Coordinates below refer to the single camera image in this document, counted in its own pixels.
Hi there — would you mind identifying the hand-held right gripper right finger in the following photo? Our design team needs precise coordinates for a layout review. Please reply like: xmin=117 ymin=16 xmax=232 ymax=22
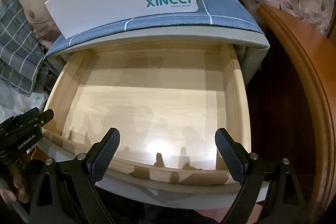
xmin=215 ymin=128 xmax=306 ymax=224

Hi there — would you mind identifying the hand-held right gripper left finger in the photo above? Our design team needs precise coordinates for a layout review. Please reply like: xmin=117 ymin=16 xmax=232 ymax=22
xmin=29 ymin=128 xmax=121 ymax=224

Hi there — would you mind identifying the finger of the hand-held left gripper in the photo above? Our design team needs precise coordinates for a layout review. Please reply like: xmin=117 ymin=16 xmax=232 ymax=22
xmin=38 ymin=109 xmax=55 ymax=126

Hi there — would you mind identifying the person's left hand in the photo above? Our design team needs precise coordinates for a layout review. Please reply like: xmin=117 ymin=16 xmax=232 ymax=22
xmin=0 ymin=161 xmax=30 ymax=208

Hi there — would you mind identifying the white plastic bag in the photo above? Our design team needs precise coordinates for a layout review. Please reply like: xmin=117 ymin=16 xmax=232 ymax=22
xmin=0 ymin=82 xmax=49 ymax=125

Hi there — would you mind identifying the grey plaid quilt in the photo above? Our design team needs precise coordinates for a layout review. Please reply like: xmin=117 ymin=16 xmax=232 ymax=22
xmin=0 ymin=0 xmax=49 ymax=96

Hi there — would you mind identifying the brown wooden furniture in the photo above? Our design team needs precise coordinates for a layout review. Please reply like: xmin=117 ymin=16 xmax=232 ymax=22
xmin=256 ymin=4 xmax=336 ymax=224

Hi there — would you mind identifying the grey nightstand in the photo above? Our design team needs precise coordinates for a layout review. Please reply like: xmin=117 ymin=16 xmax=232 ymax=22
xmin=50 ymin=26 xmax=269 ymax=80

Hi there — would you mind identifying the blue checked cloth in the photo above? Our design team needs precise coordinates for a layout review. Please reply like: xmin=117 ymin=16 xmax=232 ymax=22
xmin=43 ymin=0 xmax=265 ymax=58

